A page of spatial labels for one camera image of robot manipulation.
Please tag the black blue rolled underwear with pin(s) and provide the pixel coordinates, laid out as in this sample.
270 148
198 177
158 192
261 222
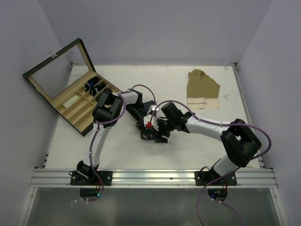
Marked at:
90 83

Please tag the olive tan underwear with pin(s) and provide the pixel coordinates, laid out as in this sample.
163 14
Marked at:
202 91

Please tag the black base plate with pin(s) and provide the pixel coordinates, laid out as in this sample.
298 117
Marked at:
202 178
80 180

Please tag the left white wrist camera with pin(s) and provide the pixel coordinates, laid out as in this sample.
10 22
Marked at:
155 108

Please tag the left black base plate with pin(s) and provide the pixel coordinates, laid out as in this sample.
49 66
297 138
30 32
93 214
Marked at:
80 180

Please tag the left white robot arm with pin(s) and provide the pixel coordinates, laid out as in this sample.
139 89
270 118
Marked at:
109 108

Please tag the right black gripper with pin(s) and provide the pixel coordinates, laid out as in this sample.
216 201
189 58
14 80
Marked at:
159 133

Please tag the black white rolled underwear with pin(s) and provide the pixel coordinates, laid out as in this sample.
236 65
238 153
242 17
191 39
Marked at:
97 88

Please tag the black compartment storage box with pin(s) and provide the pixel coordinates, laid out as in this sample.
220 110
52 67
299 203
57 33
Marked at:
63 75

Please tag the aluminium front rail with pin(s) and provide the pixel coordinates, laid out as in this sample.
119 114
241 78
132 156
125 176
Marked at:
161 178

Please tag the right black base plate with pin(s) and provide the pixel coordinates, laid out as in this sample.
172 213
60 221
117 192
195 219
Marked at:
202 178

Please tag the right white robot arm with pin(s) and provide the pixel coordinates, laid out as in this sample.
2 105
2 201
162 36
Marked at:
239 142

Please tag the white rolled cloth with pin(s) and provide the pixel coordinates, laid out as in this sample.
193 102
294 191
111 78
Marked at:
71 101

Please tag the navy striped underwear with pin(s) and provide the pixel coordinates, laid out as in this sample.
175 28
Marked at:
146 110

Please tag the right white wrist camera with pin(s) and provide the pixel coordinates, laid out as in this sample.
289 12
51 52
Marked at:
150 122

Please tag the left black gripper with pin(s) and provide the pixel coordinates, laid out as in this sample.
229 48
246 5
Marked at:
140 126

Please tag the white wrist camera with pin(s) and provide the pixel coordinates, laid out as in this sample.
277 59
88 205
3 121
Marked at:
155 108
150 122

